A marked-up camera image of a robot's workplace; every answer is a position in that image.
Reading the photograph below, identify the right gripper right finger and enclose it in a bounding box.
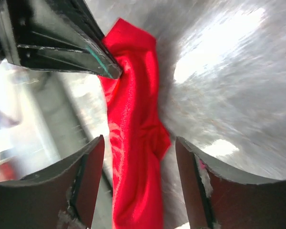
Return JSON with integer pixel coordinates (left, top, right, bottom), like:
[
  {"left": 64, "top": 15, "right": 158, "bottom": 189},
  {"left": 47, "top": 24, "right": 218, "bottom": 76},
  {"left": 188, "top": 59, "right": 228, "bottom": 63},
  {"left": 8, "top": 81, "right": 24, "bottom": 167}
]
[{"left": 175, "top": 137, "right": 286, "bottom": 229}]

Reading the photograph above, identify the red cloth napkin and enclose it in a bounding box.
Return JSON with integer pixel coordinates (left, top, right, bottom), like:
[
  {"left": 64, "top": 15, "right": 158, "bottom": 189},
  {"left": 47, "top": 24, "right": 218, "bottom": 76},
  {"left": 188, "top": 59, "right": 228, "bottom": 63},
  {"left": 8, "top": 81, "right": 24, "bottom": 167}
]
[{"left": 100, "top": 19, "right": 171, "bottom": 229}]

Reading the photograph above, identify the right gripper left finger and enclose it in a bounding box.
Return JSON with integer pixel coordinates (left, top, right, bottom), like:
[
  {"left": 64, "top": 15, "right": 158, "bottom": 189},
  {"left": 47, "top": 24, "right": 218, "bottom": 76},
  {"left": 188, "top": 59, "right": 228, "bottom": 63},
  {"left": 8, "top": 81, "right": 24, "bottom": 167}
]
[{"left": 0, "top": 135, "right": 104, "bottom": 229}]

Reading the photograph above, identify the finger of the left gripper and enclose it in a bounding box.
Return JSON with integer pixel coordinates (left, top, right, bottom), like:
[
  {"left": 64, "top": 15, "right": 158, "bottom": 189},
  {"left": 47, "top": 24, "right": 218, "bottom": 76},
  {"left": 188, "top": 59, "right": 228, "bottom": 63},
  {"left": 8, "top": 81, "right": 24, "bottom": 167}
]
[{"left": 0, "top": 0, "right": 122, "bottom": 79}]

